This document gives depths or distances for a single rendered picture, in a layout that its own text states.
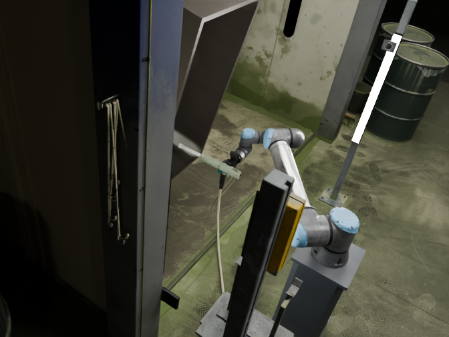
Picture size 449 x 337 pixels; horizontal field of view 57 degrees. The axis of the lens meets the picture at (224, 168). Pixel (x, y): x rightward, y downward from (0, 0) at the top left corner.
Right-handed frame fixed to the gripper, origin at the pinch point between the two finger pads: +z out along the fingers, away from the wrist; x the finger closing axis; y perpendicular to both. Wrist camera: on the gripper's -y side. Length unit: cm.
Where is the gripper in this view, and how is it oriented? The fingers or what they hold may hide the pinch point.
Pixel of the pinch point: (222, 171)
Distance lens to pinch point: 278.6
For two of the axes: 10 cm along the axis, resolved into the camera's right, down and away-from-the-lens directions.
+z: -4.9, 5.4, -6.8
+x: -8.6, -4.2, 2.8
